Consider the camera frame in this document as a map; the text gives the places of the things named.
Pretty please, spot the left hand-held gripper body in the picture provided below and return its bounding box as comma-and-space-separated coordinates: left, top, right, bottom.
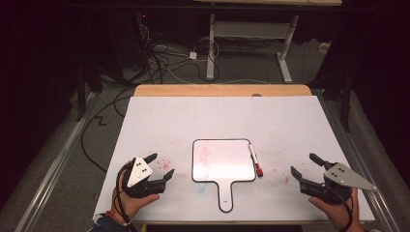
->
121, 156, 167, 199

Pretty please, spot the black stand leg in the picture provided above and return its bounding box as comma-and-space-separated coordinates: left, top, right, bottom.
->
74, 61, 104, 123
322, 72, 355, 133

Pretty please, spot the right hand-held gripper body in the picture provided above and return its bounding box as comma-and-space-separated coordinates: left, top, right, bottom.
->
299, 160, 379, 205

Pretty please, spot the tangle of black cables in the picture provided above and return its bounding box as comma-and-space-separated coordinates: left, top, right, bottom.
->
136, 23, 223, 85

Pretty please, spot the white marker with red cap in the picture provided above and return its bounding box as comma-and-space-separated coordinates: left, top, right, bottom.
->
248, 143, 264, 178

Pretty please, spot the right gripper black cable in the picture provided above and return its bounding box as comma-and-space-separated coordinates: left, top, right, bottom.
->
328, 185, 356, 232

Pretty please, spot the black floor cable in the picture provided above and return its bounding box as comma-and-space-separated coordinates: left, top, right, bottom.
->
79, 86, 136, 174

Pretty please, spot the white paddle whiteboard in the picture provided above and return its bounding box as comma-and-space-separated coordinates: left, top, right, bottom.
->
191, 137, 258, 214

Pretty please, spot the white desk frame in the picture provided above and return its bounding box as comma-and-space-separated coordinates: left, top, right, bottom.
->
192, 0, 343, 84

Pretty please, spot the person's left hand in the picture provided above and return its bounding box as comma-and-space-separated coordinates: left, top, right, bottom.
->
110, 161, 161, 225

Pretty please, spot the metal floor rail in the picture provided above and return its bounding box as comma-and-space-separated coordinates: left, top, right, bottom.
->
317, 96, 402, 232
14, 92, 101, 232

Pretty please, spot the white table sheet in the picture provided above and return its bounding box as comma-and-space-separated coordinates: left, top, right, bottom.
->
92, 95, 376, 224

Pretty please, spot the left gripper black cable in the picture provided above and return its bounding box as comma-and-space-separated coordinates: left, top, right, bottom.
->
114, 160, 138, 232

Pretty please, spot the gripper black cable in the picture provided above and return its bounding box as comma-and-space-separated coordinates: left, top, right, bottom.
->
114, 160, 138, 232
328, 185, 356, 232

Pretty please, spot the wooden table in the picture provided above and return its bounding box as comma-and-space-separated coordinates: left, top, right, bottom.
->
132, 83, 313, 98

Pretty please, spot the person's right hand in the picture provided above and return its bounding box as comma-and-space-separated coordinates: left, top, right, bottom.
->
307, 188, 361, 232

